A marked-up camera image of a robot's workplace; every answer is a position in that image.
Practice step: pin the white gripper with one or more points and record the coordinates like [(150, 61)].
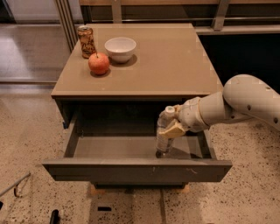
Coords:
[(190, 115)]

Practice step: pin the clear plastic water bottle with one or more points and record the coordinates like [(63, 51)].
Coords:
[(163, 142)]

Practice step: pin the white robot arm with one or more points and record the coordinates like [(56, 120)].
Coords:
[(243, 96)]

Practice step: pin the brown drawer cabinet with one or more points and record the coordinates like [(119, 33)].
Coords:
[(168, 67)]

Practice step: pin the open grey top drawer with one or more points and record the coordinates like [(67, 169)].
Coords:
[(117, 152)]

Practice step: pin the white ceramic bowl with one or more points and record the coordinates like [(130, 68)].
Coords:
[(120, 49)]

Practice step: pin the orange red apple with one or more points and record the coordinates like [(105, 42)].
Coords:
[(98, 63)]

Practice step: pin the orange drink can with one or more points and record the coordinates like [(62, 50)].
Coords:
[(87, 43)]

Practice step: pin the black object on floor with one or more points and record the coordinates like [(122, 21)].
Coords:
[(55, 219)]

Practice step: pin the grey metal rod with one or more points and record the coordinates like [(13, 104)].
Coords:
[(14, 186)]

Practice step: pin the metal railing frame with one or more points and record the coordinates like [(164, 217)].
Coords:
[(209, 17)]

